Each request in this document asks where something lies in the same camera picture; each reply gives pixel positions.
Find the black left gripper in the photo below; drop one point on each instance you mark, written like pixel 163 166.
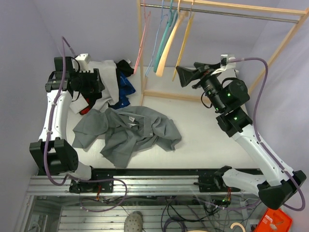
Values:
pixel 94 86

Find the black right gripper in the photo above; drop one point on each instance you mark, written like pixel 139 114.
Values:
pixel 209 73

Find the yellow hanger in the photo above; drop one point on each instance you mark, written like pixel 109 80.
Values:
pixel 186 35

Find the grey shirt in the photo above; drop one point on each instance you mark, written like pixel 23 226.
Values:
pixel 126 130

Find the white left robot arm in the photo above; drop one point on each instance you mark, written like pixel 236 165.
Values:
pixel 52 152

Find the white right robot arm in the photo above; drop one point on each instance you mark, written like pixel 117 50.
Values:
pixel 278 182

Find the white shirt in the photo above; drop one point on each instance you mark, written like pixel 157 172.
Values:
pixel 102 100

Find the light blue hanger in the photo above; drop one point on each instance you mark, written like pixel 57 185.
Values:
pixel 155 42

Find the natural wooden hanger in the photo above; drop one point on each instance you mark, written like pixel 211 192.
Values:
pixel 163 59

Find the teal hanger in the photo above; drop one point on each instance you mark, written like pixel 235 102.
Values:
pixel 172 18

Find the beige curved hanger piece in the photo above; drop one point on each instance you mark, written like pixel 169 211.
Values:
pixel 237 226

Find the red plaid garment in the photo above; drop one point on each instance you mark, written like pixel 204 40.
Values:
pixel 88 108

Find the black garment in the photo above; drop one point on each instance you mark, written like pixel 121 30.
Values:
pixel 123 67

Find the wooden clothes rack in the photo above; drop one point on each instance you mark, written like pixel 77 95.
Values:
pixel 274 14

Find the grey perforated shoe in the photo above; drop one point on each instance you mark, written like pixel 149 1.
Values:
pixel 134 222

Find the orange plastic case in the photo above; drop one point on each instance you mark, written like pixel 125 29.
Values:
pixel 274 221

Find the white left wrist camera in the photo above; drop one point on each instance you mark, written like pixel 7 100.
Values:
pixel 83 60

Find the pink wire hanger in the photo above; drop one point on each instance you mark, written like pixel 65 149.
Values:
pixel 143 35

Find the aluminium rail frame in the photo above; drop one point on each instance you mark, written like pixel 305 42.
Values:
pixel 170 202

